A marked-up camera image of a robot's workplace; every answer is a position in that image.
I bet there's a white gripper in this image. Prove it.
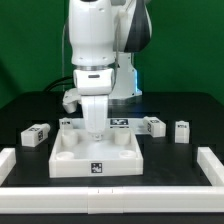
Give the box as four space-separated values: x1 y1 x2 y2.
73 68 114 141

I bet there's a white square tabletop part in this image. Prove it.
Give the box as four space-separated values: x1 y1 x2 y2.
49 128 143 178

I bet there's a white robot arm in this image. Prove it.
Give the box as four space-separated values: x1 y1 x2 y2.
68 0 152 140

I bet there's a white U-shaped fence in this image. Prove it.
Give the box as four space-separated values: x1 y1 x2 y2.
0 147 224 214

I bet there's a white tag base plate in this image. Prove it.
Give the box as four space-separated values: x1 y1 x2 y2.
72 118 148 135

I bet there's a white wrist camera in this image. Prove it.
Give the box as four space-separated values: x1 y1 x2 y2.
62 88 81 113

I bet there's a black cable bundle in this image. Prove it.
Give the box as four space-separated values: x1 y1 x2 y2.
43 75 75 93

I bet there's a white camera cable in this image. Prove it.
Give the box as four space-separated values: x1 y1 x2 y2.
61 23 70 93

